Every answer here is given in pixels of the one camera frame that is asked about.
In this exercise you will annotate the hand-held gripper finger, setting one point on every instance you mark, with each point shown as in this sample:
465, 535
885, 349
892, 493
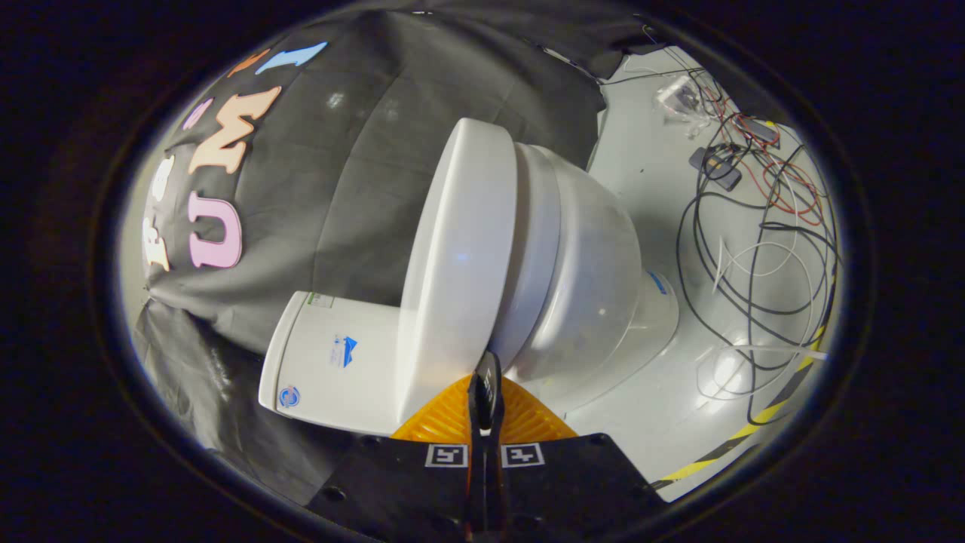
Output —
494, 452
478, 452

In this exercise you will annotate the white toilet lid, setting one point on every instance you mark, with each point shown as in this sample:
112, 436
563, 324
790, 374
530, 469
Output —
460, 249

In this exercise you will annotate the white ceramic toilet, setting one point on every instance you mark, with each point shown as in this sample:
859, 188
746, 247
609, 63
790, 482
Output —
588, 286

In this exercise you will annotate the white toilet seat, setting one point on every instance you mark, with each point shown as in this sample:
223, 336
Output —
537, 249

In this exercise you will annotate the white toilet tank cover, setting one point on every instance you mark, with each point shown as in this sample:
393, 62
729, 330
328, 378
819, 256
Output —
275, 369

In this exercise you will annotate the yellow black hazard tape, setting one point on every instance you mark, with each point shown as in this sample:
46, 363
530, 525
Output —
754, 424

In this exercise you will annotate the black backdrop cloth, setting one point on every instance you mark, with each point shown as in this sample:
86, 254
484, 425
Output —
339, 188

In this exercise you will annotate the black power adapter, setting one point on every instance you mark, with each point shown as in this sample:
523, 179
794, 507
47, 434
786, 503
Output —
715, 167

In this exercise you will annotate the clear plastic bag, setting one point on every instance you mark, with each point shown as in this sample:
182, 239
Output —
682, 96

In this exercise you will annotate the small black device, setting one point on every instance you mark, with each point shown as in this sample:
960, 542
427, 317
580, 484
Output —
760, 130

